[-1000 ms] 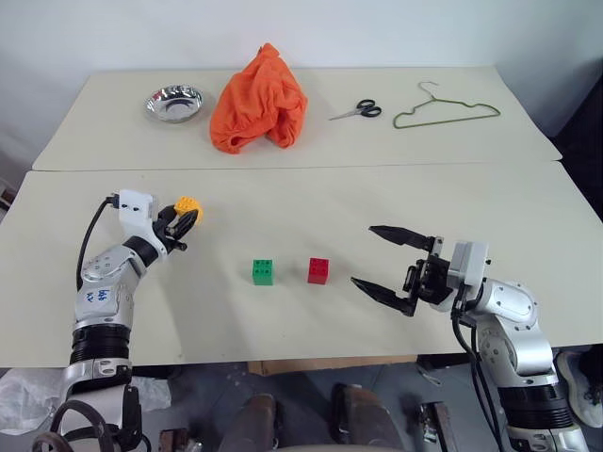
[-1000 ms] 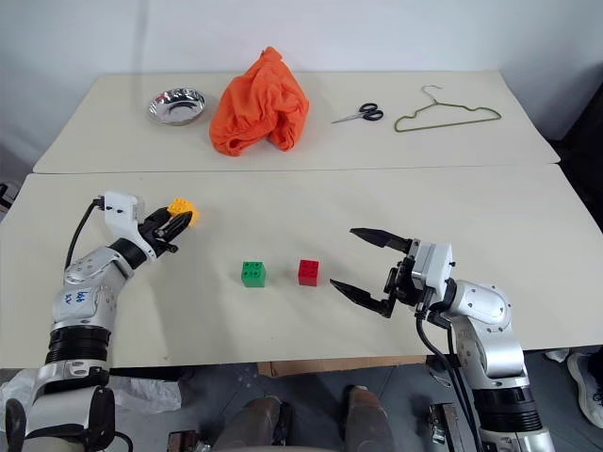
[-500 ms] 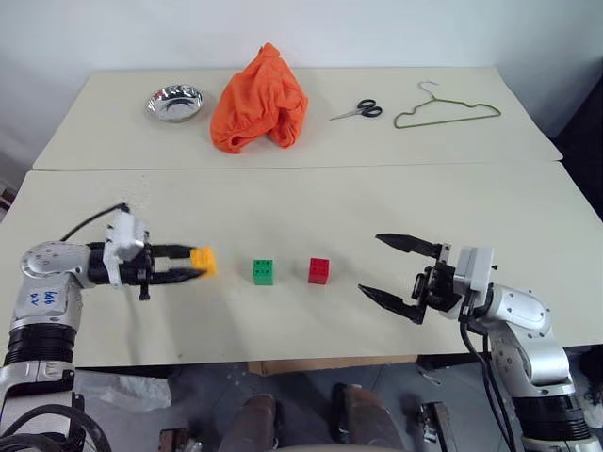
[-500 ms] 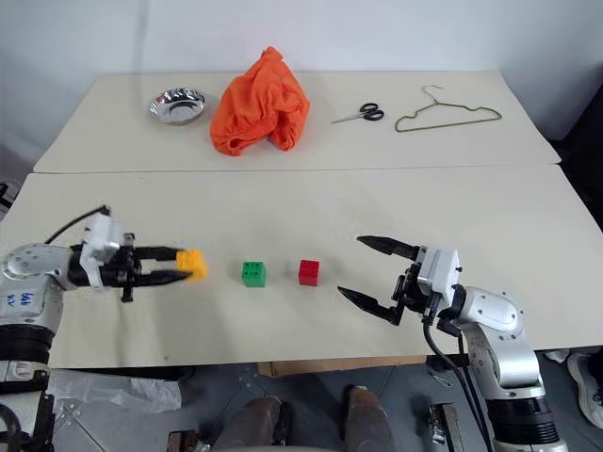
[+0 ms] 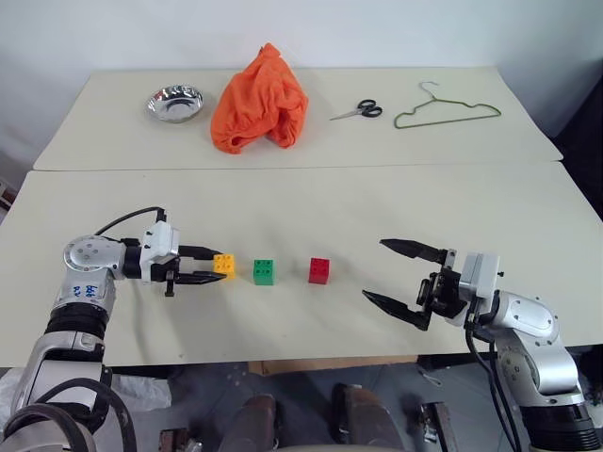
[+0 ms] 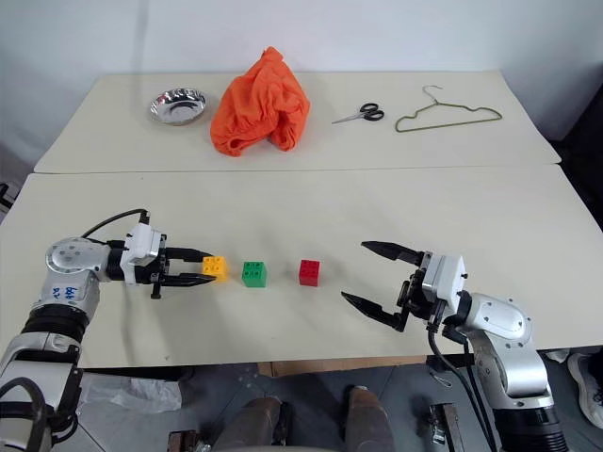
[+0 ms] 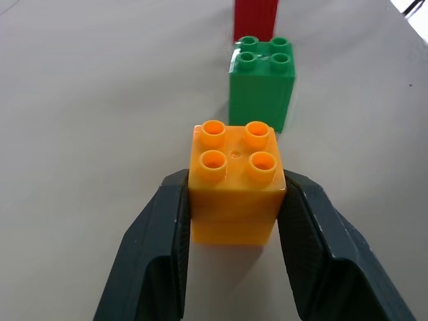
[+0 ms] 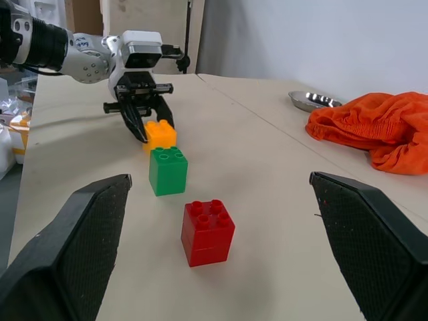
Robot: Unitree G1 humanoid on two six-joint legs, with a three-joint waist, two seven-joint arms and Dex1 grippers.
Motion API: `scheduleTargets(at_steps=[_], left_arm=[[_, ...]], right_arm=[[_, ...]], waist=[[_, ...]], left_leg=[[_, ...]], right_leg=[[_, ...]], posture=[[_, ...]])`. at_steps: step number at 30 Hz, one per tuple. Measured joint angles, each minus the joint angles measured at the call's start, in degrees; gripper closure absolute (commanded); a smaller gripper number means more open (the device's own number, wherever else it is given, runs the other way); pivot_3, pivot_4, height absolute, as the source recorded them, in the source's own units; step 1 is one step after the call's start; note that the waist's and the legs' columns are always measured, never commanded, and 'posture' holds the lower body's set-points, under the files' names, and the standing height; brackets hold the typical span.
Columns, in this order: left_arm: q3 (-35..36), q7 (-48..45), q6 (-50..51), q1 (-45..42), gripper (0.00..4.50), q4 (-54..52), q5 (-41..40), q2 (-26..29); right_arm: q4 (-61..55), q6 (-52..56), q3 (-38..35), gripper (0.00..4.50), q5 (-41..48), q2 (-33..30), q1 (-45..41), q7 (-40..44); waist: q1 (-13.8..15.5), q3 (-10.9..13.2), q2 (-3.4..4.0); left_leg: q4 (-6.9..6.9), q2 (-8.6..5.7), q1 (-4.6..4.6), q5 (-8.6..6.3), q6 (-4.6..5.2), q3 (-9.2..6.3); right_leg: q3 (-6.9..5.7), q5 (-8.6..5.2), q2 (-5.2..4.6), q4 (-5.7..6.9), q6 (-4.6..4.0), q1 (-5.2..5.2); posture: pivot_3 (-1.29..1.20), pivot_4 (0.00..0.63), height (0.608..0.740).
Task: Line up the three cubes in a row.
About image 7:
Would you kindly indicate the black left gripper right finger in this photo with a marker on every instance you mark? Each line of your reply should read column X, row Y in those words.
column 334, row 261

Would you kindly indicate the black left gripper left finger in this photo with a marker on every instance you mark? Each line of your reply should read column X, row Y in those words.
column 147, row 254

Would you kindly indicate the orange studded building block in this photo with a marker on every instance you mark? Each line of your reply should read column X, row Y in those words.
column 234, row 200

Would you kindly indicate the green studded building block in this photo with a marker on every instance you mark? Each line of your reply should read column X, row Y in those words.
column 261, row 90

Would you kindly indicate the red building block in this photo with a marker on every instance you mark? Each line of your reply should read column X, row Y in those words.
column 255, row 20

